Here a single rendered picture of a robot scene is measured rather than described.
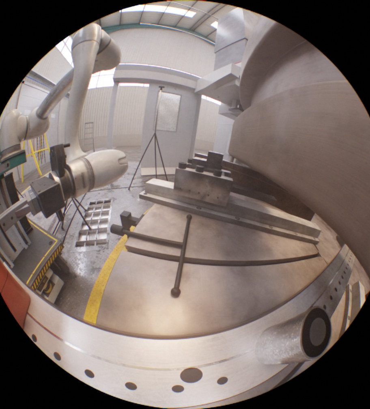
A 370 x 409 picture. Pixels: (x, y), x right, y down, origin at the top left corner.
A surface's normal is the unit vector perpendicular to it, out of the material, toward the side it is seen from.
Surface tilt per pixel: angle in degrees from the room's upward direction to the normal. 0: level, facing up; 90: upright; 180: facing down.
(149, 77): 90
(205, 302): 0
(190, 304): 0
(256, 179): 90
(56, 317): 0
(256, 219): 90
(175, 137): 90
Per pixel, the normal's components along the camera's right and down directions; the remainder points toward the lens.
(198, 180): -0.29, 0.44
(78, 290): 0.13, -0.86
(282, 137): -0.99, -0.12
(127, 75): 0.41, 0.50
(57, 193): 0.95, 0.25
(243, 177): -0.62, 0.32
